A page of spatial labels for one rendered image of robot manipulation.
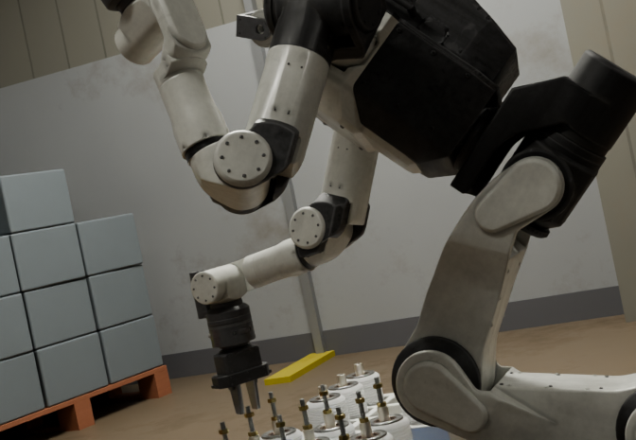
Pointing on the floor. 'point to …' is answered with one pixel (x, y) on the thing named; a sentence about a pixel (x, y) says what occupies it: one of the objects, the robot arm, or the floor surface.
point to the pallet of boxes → (69, 310)
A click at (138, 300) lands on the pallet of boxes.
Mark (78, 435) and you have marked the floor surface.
